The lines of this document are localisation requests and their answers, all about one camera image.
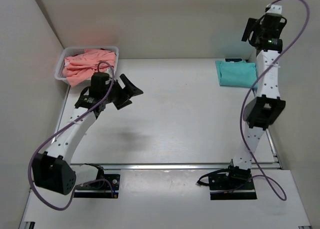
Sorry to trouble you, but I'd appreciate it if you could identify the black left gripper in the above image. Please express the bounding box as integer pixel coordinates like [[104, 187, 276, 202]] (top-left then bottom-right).
[[105, 72, 145, 109]]

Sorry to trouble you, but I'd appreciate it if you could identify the teal t shirt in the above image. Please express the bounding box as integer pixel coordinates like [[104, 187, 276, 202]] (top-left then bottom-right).
[[215, 60, 258, 88]]

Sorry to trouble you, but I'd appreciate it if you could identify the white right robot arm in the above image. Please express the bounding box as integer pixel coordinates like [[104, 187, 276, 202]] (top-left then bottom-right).
[[224, 12, 287, 189]]

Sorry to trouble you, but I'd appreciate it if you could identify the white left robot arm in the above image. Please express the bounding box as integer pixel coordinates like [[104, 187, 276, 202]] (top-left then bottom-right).
[[31, 72, 143, 195]]

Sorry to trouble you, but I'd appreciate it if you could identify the blue label sticker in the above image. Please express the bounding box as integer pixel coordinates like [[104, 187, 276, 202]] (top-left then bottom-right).
[[225, 58, 242, 63]]

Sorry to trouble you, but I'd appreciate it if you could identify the salmon pink t shirt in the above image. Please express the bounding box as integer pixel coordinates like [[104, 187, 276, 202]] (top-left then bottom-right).
[[62, 48, 116, 87]]

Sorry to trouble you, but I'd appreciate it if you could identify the white plastic basket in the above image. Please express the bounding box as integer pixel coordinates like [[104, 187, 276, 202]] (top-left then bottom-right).
[[54, 45, 119, 86]]

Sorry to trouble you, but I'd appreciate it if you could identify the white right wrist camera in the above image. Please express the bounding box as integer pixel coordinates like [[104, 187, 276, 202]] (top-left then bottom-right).
[[265, 4, 282, 15]]

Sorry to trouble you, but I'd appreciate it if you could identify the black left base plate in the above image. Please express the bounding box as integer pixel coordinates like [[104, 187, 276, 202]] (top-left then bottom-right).
[[74, 170, 121, 199]]

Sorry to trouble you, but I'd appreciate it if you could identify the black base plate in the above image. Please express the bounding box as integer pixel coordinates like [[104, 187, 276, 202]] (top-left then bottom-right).
[[74, 170, 121, 199], [196, 171, 258, 201]]

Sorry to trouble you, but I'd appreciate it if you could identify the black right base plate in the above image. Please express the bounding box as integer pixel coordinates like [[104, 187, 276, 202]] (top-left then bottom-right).
[[196, 171, 258, 201]]

